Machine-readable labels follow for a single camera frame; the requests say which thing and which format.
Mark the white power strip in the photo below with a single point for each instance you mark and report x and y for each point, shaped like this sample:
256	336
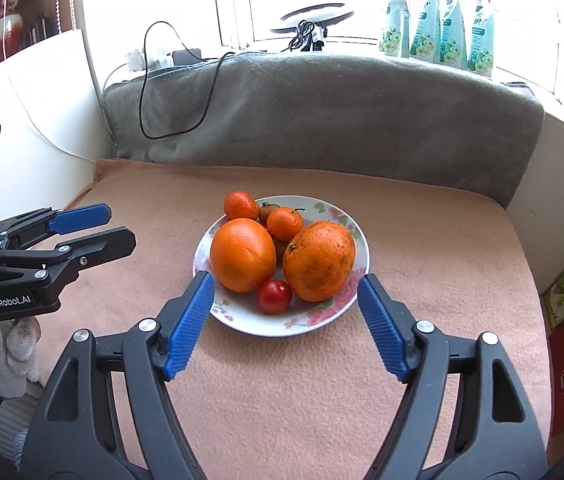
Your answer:
137	60

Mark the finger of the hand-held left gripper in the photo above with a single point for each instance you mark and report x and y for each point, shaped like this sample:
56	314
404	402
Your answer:
107	242
84	217

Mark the black adapter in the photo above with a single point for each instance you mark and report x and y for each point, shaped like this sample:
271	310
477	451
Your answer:
187	57

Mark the person's left forearm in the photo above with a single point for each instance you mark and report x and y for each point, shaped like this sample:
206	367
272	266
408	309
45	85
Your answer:
12	425

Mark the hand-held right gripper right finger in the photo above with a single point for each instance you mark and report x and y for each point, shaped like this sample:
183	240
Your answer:
381	330

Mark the large smooth orange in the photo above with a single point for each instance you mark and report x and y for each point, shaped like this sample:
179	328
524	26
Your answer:
242	255

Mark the floral refill pouch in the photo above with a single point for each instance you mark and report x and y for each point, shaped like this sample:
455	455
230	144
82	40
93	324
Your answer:
452	35
424	30
480	45
394	20

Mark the grey blanket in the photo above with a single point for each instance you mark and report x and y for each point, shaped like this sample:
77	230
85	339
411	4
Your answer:
337	120

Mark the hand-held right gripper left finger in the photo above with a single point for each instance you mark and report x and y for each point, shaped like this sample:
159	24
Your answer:
189	325

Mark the floral white plate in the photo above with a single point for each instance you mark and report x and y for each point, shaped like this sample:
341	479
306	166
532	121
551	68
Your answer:
282	322

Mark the small tangerine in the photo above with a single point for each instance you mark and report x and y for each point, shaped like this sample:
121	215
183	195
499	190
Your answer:
241	205
284	224

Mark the brown longan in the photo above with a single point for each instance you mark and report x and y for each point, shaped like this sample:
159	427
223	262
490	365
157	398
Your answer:
268	211

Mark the red cherry tomato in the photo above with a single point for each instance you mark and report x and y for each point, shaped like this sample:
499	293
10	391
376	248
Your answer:
274	296

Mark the person's left hand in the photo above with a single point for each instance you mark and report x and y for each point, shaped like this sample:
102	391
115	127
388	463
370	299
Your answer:
17	355

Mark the large spotted orange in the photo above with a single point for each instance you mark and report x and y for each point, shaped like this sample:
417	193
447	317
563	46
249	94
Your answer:
319	260

